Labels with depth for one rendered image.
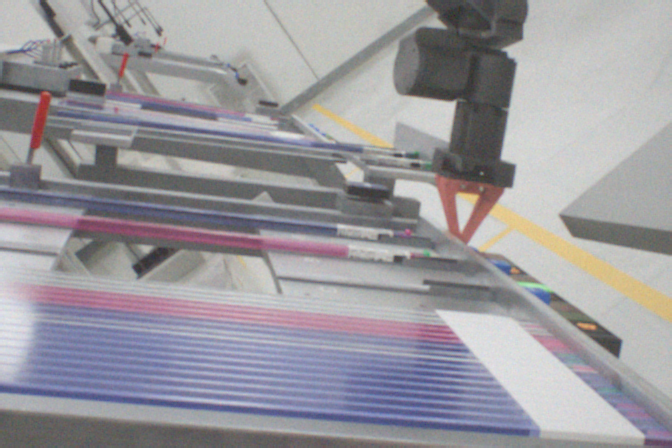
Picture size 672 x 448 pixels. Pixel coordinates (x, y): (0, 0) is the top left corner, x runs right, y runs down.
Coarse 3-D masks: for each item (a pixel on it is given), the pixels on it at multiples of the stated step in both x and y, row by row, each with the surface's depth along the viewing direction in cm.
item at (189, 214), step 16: (0, 192) 102; (16, 192) 103; (32, 192) 103; (48, 192) 104; (96, 208) 104; (112, 208) 104; (128, 208) 104; (144, 208) 105; (160, 208) 105; (176, 208) 105; (192, 208) 106; (224, 224) 106; (240, 224) 106; (256, 224) 107; (272, 224) 107; (288, 224) 107; (304, 224) 107; (320, 224) 108
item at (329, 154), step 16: (96, 128) 128; (112, 128) 128; (128, 128) 128; (144, 128) 129; (224, 144) 131; (240, 144) 131; (256, 144) 131; (272, 144) 132; (288, 144) 133; (352, 160) 133; (368, 160) 134
